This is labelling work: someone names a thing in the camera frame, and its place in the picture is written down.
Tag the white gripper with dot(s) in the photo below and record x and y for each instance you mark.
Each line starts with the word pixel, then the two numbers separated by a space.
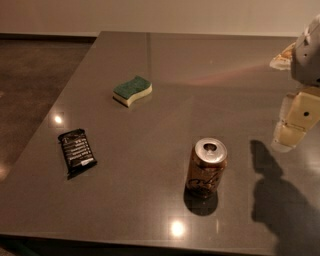
pixel 307 61

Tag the black rxbar chocolate wrapper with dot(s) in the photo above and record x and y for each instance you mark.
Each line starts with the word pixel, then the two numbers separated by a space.
pixel 76 151

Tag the green yellow sponge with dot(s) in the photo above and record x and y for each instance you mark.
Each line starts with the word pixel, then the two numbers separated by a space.
pixel 131 91

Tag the orange soda can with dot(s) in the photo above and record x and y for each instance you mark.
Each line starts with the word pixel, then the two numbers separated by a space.
pixel 207 163

